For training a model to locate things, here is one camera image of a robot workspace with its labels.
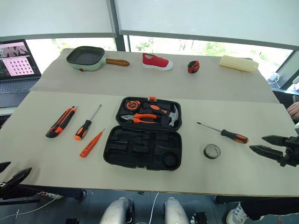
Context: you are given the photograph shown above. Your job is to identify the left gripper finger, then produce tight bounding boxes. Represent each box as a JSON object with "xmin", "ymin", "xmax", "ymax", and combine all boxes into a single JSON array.
[
  {"xmin": 4, "ymin": 167, "xmax": 33, "ymax": 188},
  {"xmin": 0, "ymin": 161, "xmax": 12, "ymax": 174}
]

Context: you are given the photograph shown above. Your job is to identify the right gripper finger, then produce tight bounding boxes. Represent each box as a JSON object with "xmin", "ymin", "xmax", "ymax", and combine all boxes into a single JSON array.
[
  {"xmin": 249, "ymin": 145, "xmax": 285, "ymax": 164},
  {"xmin": 261, "ymin": 135, "xmax": 288, "ymax": 147}
]

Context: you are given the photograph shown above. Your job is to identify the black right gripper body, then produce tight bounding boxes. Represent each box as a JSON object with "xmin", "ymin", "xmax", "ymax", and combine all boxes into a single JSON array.
[{"xmin": 279, "ymin": 135, "xmax": 299, "ymax": 168}]

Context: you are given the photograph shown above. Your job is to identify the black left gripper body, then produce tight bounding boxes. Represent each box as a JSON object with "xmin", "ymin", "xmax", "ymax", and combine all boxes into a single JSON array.
[{"xmin": 0, "ymin": 180, "xmax": 20, "ymax": 200}]

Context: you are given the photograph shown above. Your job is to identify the black orange handled screwdriver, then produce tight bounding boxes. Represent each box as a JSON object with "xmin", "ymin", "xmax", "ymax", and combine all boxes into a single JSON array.
[
  {"xmin": 196, "ymin": 121, "xmax": 250, "ymax": 145},
  {"xmin": 74, "ymin": 104, "xmax": 102, "ymax": 141}
]

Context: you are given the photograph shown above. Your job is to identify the black electrical tape roll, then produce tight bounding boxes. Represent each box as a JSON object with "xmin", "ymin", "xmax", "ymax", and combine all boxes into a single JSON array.
[{"xmin": 202, "ymin": 143, "xmax": 221, "ymax": 161}]

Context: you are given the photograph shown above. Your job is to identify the orange black utility knife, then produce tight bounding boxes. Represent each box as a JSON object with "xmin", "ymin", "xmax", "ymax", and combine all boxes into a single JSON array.
[{"xmin": 45, "ymin": 105, "xmax": 78, "ymax": 139}]

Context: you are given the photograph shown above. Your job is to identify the orange voltage tester pen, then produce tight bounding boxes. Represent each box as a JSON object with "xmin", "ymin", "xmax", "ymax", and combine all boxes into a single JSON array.
[{"xmin": 79, "ymin": 128, "xmax": 106, "ymax": 158}]

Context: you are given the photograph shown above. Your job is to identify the black tool case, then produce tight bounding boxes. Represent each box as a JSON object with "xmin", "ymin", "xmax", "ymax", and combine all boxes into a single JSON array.
[{"xmin": 103, "ymin": 96, "xmax": 183, "ymax": 172}]

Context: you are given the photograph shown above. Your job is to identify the bystander bare hand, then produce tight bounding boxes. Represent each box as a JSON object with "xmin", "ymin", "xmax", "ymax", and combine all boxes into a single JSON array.
[{"xmin": 287, "ymin": 101, "xmax": 299, "ymax": 120}]

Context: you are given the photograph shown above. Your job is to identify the white power strip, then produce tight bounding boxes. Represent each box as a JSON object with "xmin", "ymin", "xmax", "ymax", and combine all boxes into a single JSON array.
[{"xmin": 37, "ymin": 191, "xmax": 64, "ymax": 200}]

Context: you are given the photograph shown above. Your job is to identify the black table base bar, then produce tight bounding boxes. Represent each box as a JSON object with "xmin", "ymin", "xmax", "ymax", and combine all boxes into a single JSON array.
[
  {"xmin": 19, "ymin": 184, "xmax": 87, "ymax": 201},
  {"xmin": 213, "ymin": 195, "xmax": 299, "ymax": 206}
]

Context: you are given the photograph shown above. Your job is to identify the seated bystander in trousers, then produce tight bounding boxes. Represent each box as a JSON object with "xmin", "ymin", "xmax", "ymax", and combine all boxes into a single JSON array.
[{"xmin": 240, "ymin": 199, "xmax": 299, "ymax": 221}]

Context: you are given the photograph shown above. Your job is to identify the white sneaker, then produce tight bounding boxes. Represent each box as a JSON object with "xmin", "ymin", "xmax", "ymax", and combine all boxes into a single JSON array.
[{"xmin": 226, "ymin": 202, "xmax": 249, "ymax": 224}]

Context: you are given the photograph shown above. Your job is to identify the cream foam block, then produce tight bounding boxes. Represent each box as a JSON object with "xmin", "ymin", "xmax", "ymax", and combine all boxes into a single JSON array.
[{"xmin": 219, "ymin": 55, "xmax": 260, "ymax": 73}]

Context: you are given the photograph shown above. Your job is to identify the silver robot left leg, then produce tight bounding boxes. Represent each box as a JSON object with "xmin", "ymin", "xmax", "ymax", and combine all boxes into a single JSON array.
[{"xmin": 99, "ymin": 197, "xmax": 135, "ymax": 224}]

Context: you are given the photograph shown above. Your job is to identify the open laptop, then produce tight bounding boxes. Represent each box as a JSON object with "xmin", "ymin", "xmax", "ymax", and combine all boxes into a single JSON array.
[{"xmin": 0, "ymin": 39, "xmax": 43, "ymax": 108}]

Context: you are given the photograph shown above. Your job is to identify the orange black tape measure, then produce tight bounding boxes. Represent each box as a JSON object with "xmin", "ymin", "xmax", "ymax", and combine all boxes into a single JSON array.
[{"xmin": 126, "ymin": 99, "xmax": 141, "ymax": 112}]

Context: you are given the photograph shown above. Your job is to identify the green electric frying pan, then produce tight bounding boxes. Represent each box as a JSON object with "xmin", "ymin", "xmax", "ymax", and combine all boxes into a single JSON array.
[{"xmin": 65, "ymin": 46, "xmax": 130, "ymax": 72}]

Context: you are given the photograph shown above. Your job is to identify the white roller blind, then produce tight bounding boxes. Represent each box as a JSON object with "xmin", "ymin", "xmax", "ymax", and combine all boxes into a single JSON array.
[
  {"xmin": 0, "ymin": 0, "xmax": 115, "ymax": 39},
  {"xmin": 114, "ymin": 0, "xmax": 299, "ymax": 51}
]

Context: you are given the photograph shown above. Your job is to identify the red canvas shoe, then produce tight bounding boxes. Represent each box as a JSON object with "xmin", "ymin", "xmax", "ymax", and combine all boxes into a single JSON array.
[{"xmin": 142, "ymin": 52, "xmax": 174, "ymax": 71}]

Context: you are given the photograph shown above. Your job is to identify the white cable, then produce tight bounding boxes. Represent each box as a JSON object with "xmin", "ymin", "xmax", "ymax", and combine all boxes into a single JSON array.
[
  {"xmin": 0, "ymin": 193, "xmax": 60, "ymax": 221},
  {"xmin": 149, "ymin": 192, "xmax": 161, "ymax": 224}
]

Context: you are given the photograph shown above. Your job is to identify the white charger with cable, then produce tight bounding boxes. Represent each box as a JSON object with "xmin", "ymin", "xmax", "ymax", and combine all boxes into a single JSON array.
[{"xmin": 268, "ymin": 72, "xmax": 280, "ymax": 84}]

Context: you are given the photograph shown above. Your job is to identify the claw hammer black orange handle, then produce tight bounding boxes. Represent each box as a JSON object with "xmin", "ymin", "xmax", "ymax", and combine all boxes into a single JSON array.
[{"xmin": 142, "ymin": 102, "xmax": 180, "ymax": 128}]

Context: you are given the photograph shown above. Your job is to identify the orange handled pliers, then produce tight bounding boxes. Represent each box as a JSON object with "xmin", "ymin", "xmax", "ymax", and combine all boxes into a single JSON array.
[{"xmin": 121, "ymin": 112, "xmax": 157, "ymax": 124}]

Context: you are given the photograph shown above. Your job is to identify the grey window frame post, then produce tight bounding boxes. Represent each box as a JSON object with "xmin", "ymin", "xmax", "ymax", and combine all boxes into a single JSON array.
[{"xmin": 106, "ymin": 0, "xmax": 132, "ymax": 52}]

